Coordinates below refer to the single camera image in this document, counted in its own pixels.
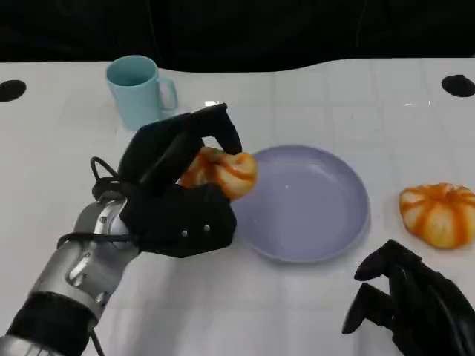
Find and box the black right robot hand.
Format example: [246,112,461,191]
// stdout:
[341,239,475,356]

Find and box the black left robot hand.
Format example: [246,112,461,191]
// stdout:
[117,102,244,260]

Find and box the orange white toy bread roll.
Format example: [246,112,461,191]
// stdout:
[177,146,258,202]
[399,182,475,249]

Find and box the pale green mug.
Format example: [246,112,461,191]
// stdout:
[105,55,178,131]

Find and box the lilac plate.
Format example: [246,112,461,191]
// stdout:
[232,144,371,265]

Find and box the black curtain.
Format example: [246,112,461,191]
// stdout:
[0,0,475,73]

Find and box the black round table grommet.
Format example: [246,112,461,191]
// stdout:
[0,79,27,102]
[441,74,475,98]

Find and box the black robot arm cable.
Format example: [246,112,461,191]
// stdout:
[56,155,135,248]

